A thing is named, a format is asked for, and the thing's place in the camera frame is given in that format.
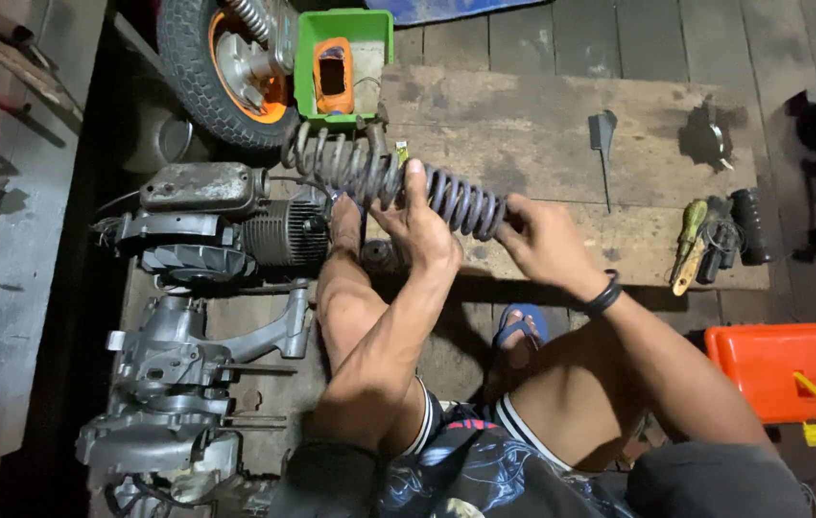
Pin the person's right hand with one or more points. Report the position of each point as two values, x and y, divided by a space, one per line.
548 248

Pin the person's left hand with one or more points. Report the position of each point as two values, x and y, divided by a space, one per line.
423 237

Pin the person's right fingers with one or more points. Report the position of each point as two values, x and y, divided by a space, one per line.
521 211

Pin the grey coil suspension spring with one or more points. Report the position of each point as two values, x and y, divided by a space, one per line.
350 169

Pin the stained wooden board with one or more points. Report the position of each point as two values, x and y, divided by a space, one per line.
537 158

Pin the blue sandal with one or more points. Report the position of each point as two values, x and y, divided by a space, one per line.
523 320
356 205

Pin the grey flat metal tool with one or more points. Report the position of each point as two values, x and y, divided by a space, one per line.
601 133

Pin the black wristband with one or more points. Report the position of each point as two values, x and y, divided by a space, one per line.
606 293

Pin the small yellow green tag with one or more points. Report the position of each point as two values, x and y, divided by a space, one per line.
402 151

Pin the black round rubber part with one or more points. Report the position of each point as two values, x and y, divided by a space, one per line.
377 255

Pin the black round metal part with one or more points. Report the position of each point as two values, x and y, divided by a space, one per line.
706 137

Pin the blue mat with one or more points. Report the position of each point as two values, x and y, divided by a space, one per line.
444 8

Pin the orange plastic housing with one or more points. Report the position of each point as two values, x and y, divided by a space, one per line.
321 90

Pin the green plastic bin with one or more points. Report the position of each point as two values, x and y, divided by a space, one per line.
307 79

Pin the dark patterned shorts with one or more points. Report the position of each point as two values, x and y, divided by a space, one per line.
480 467

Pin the orange plastic toolbox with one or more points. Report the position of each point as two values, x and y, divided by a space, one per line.
760 367

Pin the finned scooter engine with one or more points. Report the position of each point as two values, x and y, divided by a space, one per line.
206 216

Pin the chrome shock absorber spring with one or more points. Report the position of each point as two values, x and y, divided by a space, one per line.
249 16

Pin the tyre with orange rim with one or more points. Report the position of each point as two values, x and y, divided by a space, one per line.
192 72

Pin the grey round scooter cover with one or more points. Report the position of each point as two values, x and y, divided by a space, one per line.
156 140

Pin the silver engine casing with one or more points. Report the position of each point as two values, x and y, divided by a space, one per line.
163 374

